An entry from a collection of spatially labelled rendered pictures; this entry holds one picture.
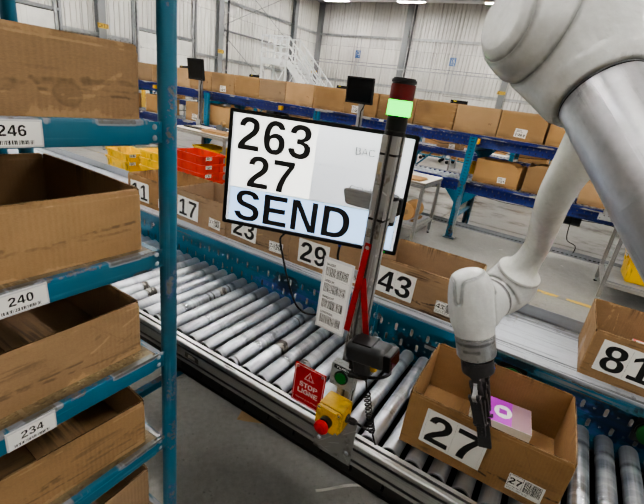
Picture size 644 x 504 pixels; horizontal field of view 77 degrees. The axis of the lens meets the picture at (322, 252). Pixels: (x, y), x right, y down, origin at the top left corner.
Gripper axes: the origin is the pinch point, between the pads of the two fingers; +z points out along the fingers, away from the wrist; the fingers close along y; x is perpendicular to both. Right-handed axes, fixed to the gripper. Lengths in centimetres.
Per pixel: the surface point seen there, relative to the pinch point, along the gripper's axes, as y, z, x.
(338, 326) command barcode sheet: 10.3, -30.0, -30.6
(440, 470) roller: 3.6, 11.3, -11.1
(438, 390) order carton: -26.2, 7.1, -20.2
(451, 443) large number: 0.8, 4.6, -8.3
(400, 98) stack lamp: 10, -80, -7
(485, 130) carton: -502, -90, -90
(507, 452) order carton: 0.2, 4.1, 4.9
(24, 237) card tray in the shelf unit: 69, -67, -36
